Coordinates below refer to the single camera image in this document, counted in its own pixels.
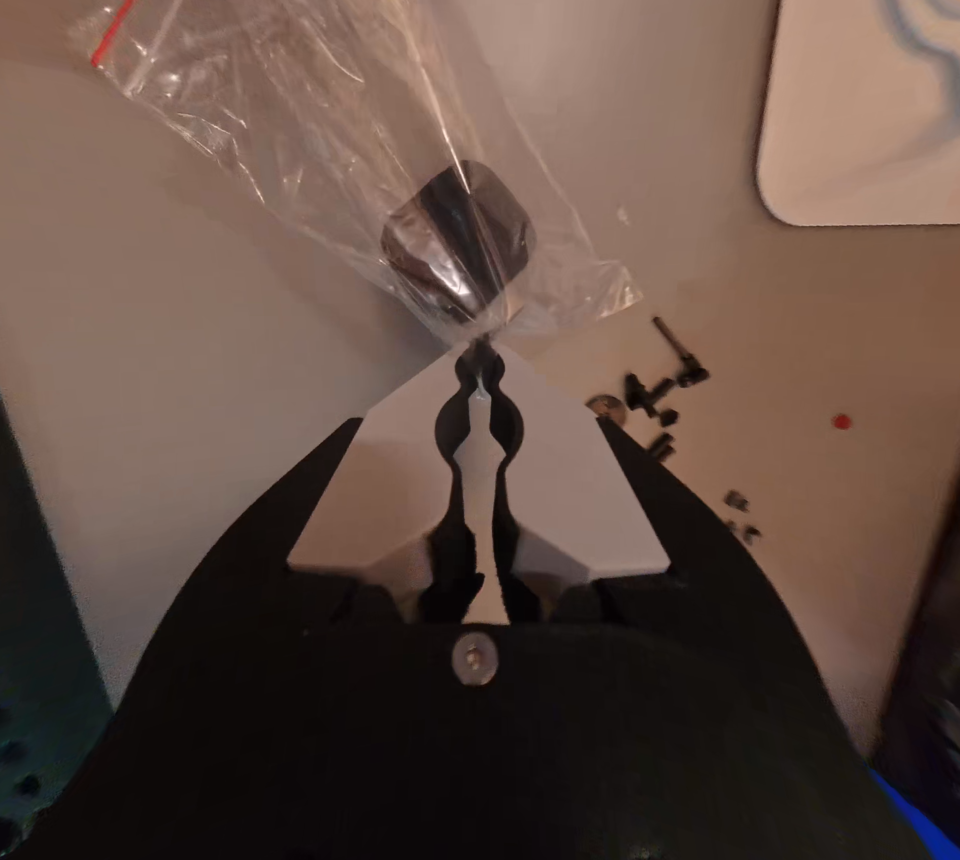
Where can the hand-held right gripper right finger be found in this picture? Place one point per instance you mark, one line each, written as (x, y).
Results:
(592, 500)

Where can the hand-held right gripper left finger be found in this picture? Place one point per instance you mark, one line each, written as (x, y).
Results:
(367, 500)

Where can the black lego tyre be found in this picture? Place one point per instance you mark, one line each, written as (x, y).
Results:
(450, 237)

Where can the clear bag of lego parts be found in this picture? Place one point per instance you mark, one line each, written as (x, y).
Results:
(300, 50)

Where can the pile of small lego pieces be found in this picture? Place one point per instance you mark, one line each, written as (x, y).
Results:
(660, 387)

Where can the blue plastic bin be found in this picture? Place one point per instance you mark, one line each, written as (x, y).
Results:
(911, 819)

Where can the white book stand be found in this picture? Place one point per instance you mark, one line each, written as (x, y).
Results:
(840, 87)

